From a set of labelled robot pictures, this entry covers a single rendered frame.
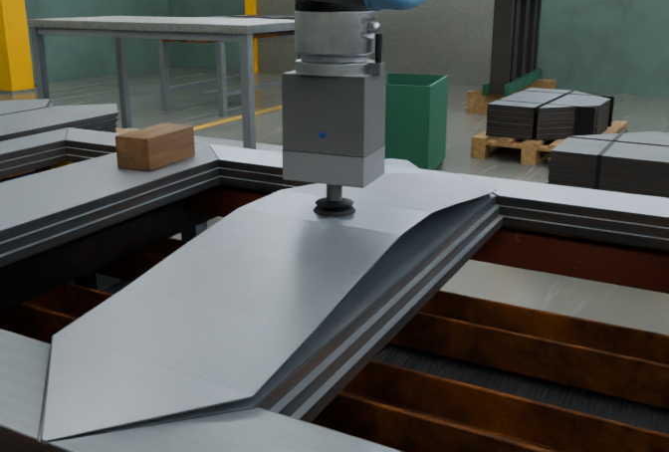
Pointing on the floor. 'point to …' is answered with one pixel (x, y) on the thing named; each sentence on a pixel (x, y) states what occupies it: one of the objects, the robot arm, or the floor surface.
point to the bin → (416, 118)
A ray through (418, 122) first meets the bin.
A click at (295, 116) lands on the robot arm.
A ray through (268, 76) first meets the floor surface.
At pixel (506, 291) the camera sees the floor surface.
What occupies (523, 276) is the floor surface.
